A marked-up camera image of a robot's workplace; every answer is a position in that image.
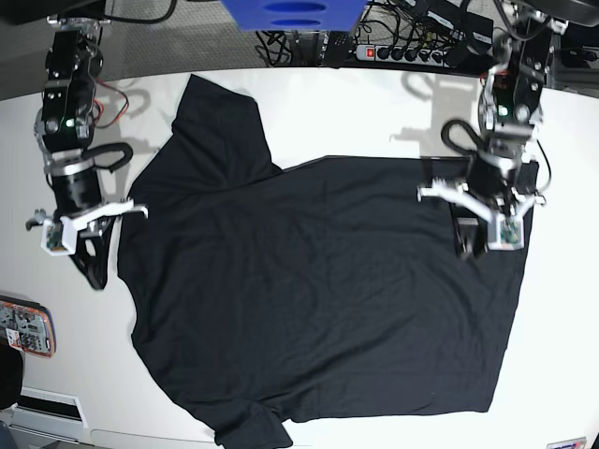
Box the blue plastic box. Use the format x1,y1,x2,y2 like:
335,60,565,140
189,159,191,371
222,0,366,32

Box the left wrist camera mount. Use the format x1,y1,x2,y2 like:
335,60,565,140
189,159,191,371
416,178,547,251

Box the sticker label card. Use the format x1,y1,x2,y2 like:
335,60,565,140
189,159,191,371
546,437,587,449

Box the black chair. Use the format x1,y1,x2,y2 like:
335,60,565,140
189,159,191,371
0,344,24,410

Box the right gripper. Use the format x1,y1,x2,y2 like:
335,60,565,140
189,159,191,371
50,161,111,290

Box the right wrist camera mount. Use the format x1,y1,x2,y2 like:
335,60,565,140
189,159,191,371
25,199,149,256

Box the black power adapter box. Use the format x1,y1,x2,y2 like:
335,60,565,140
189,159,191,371
438,11,494,51

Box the white power strip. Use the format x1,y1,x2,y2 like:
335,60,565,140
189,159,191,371
355,44,449,68

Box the black remote control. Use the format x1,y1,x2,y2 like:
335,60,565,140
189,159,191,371
320,31,353,68

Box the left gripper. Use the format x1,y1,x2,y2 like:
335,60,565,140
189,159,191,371
451,153,522,260

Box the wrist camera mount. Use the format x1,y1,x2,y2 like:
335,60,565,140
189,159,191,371
25,199,149,256
416,178,547,251

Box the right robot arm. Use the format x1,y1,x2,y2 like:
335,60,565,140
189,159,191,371
26,17,133,290

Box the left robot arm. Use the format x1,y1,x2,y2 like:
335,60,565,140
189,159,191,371
441,1,567,259

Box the black T-shirt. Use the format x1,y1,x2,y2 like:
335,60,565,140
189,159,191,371
118,76,528,448

